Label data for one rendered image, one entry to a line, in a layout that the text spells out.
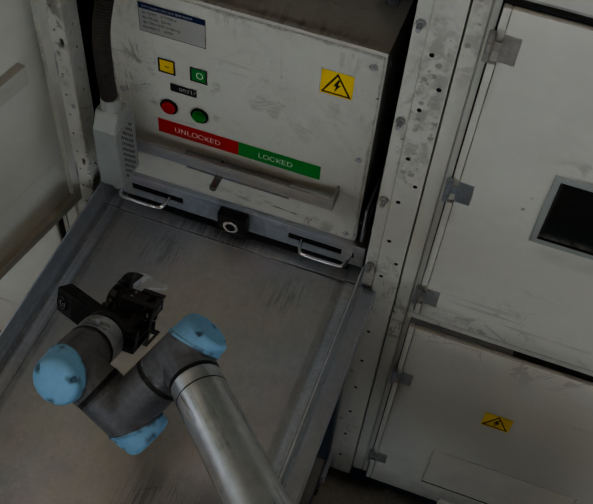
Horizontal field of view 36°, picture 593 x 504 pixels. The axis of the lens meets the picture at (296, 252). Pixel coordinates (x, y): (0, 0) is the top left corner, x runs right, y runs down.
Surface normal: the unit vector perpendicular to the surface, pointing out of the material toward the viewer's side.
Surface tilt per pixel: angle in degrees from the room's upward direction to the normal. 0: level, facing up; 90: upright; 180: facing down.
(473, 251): 90
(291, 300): 0
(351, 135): 90
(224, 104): 90
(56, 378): 61
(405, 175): 90
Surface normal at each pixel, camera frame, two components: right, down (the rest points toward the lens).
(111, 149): -0.33, 0.74
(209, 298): 0.06, -0.60
